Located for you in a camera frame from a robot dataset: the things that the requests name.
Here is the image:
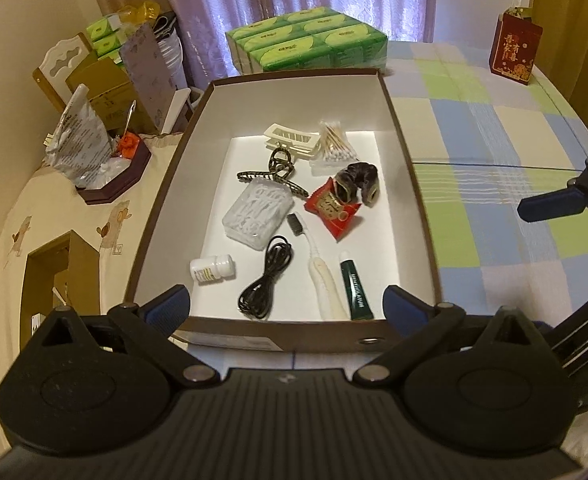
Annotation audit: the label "green cream tube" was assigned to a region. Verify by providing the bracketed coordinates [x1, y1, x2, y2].
[339, 252, 374, 321]

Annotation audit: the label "white pill bottle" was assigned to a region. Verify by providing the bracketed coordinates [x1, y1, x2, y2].
[189, 255, 236, 285]

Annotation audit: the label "white toothbrush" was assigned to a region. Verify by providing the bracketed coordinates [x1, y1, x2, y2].
[287, 212, 348, 321]

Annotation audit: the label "black cable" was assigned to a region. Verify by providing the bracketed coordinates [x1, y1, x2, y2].
[236, 234, 295, 321]

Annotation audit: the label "small brown cardboard box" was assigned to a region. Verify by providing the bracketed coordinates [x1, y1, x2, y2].
[19, 231, 100, 349]

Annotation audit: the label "plaid tablecloth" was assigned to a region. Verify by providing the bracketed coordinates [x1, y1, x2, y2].
[385, 41, 588, 325]

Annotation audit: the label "red snack packet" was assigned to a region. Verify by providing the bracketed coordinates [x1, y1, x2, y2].
[303, 178, 361, 240]

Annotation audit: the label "clear floss pick box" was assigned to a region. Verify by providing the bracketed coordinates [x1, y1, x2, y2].
[222, 179, 294, 250]

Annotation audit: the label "dark wooden tray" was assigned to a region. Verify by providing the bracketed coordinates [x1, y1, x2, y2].
[77, 139, 152, 205]

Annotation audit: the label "dark purple scrunchie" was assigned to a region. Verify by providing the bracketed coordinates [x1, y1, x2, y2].
[334, 162, 379, 207]

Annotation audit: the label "red gold gift box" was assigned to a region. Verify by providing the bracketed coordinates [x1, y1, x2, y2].
[489, 6, 544, 84]

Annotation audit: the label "brown white storage box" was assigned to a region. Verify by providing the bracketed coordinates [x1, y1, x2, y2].
[123, 66, 445, 354]

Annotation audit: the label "orange small object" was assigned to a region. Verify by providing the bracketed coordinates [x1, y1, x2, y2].
[117, 131, 141, 159]

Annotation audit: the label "cotton swab pack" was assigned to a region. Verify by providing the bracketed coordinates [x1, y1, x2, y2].
[310, 122, 359, 170]

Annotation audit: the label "silver foil bag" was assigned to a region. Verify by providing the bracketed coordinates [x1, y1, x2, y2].
[44, 84, 112, 188]

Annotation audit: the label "white hair claw clip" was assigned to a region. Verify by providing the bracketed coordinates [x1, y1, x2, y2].
[263, 124, 320, 160]

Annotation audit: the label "leopard hair claw clip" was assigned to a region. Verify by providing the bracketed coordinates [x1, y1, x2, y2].
[236, 148, 309, 200]

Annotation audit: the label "open cardboard box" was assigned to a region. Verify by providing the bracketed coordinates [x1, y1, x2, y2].
[66, 58, 137, 131]

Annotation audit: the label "brown cardboard flap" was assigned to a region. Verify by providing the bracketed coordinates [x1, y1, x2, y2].
[120, 24, 175, 134]

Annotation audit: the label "white carved chair back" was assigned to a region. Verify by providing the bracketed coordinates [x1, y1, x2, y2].
[32, 32, 97, 113]

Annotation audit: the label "small green tissue boxes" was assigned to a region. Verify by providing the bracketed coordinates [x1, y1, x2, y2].
[85, 14, 126, 58]

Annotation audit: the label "green tissue multipack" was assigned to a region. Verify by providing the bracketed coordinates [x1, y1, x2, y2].
[225, 6, 388, 75]

